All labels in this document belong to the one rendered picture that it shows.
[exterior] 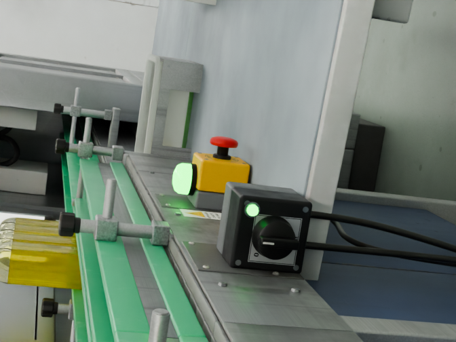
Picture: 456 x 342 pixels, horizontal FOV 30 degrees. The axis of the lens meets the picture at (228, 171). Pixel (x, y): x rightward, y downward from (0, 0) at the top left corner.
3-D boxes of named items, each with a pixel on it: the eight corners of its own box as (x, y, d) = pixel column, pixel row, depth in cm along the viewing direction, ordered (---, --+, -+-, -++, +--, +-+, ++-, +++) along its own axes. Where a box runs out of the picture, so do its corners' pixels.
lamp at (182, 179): (188, 192, 122) (168, 189, 122) (193, 161, 122) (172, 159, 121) (194, 198, 118) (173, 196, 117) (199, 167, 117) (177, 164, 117)
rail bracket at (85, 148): (115, 207, 164) (49, 200, 161) (125, 121, 161) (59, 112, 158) (115, 210, 161) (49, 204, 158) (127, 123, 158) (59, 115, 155)
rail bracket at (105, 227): (167, 240, 105) (57, 230, 102) (175, 182, 104) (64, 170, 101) (172, 249, 101) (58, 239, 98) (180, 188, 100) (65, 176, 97)
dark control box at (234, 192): (286, 254, 99) (215, 248, 97) (296, 188, 98) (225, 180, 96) (306, 276, 91) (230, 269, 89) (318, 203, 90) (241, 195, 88)
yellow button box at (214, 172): (235, 203, 126) (186, 198, 124) (243, 153, 124) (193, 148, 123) (246, 214, 119) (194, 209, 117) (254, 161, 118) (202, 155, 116)
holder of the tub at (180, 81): (172, 186, 184) (136, 182, 183) (189, 60, 180) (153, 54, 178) (184, 203, 168) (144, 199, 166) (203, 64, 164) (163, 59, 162)
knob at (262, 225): (289, 258, 91) (298, 267, 87) (248, 254, 90) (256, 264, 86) (295, 217, 90) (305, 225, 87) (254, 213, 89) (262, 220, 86)
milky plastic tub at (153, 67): (172, 162, 184) (132, 157, 182) (187, 58, 180) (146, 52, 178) (185, 177, 167) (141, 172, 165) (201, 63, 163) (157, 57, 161)
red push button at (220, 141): (205, 157, 122) (208, 134, 121) (231, 160, 123) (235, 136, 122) (210, 161, 118) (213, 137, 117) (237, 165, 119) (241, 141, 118)
